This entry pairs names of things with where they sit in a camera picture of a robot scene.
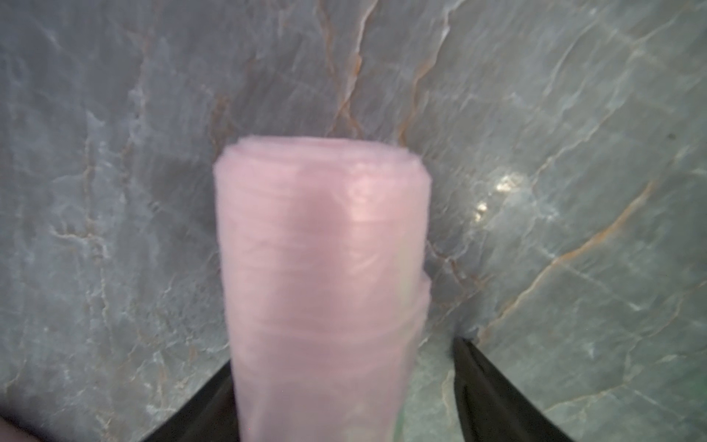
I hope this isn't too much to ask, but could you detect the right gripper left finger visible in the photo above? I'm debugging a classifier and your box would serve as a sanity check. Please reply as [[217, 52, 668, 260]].
[[145, 363, 240, 442]]

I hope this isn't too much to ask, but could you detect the pink roll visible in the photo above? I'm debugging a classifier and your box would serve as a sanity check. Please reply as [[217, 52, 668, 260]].
[[214, 136, 431, 441]]

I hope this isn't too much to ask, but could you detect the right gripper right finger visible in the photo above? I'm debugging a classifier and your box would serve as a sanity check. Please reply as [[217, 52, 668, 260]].
[[452, 337, 573, 442]]

